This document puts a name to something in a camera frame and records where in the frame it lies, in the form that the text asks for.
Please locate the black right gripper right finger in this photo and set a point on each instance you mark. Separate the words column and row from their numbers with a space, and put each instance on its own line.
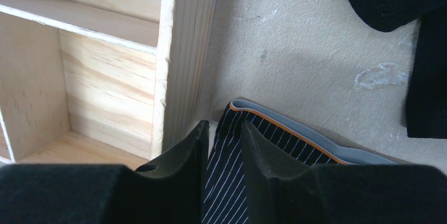
column 281, row 189

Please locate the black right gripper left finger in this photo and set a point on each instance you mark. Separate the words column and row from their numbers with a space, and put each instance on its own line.
column 167, row 189

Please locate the black striped underwear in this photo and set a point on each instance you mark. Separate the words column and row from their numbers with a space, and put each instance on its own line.
column 225, row 199

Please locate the wooden compartment tray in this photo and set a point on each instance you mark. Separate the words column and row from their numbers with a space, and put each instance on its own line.
column 100, row 81

